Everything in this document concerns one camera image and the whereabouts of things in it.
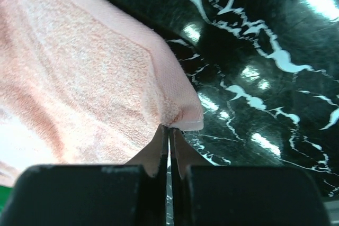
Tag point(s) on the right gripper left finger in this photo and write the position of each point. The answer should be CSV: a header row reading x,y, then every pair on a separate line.
x,y
129,194

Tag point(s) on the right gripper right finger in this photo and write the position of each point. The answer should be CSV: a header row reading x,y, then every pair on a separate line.
x,y
204,194

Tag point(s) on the pink striped towel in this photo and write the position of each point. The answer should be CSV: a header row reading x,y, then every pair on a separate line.
x,y
82,82

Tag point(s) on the green plastic tray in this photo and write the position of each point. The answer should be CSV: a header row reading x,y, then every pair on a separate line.
x,y
4,194

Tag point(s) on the black marble pattern mat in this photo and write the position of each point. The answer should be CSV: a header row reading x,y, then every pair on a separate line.
x,y
266,72

